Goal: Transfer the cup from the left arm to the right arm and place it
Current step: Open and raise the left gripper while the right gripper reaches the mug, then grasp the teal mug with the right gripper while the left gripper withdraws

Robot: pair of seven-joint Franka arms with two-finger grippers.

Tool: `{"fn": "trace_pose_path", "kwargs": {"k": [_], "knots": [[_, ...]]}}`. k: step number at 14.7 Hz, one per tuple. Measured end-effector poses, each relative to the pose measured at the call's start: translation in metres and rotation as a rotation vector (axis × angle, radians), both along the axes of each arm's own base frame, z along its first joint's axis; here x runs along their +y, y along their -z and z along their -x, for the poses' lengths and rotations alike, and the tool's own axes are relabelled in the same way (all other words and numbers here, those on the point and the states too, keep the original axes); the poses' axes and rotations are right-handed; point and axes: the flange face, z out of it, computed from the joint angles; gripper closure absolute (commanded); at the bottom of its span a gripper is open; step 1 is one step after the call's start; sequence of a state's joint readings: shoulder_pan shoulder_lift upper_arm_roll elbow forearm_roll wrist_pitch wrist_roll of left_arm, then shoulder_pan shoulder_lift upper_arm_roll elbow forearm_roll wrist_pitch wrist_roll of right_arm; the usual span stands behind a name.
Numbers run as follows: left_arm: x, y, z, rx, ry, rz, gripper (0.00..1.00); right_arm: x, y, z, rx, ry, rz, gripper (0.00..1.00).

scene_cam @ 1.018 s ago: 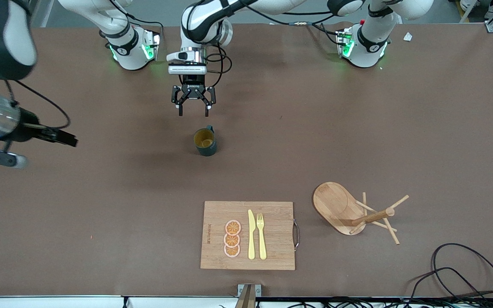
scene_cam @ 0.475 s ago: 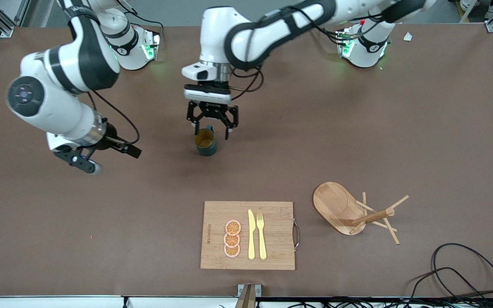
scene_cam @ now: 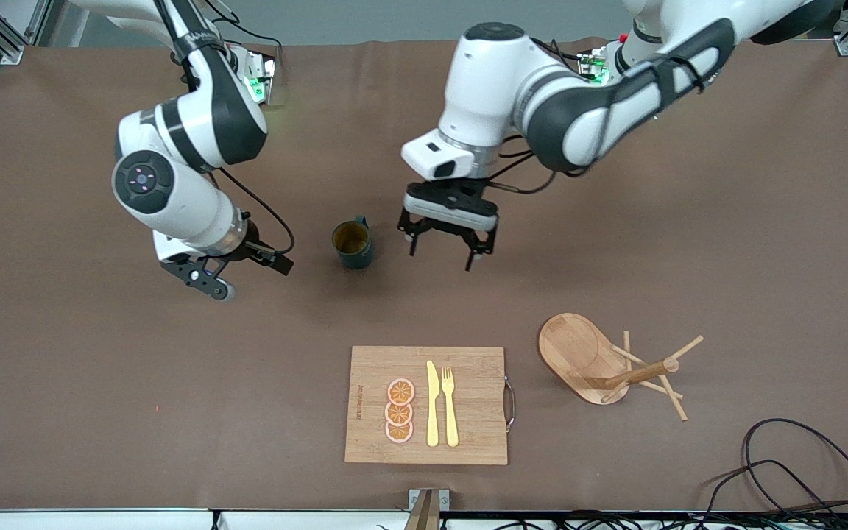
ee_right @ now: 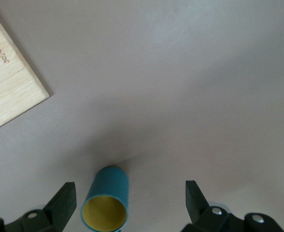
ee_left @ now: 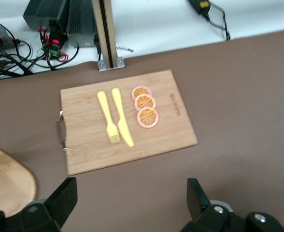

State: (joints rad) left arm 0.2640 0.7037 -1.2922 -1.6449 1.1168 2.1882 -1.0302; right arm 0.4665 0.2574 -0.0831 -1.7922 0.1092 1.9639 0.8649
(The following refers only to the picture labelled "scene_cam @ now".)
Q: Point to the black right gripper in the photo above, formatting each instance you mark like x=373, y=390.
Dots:
x=255, y=249

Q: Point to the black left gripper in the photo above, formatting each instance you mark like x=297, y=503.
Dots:
x=464, y=193

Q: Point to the dark teal cup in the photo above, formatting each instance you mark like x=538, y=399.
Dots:
x=358, y=258

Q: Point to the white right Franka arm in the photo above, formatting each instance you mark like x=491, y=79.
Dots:
x=188, y=206

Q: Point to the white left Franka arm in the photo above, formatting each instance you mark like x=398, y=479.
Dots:
x=490, y=88

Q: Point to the orange slice toy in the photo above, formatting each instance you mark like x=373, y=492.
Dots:
x=400, y=391

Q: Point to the yellow plastic knife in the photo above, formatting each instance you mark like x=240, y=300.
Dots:
x=433, y=412

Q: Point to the wooden mug tree stand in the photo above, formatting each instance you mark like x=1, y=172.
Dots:
x=578, y=353

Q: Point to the bamboo cutting board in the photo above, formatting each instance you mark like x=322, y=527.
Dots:
x=468, y=412

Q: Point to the yellow plastic fork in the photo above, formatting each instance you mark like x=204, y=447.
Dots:
x=452, y=419

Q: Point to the metal table edge bracket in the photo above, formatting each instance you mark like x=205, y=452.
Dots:
x=417, y=500

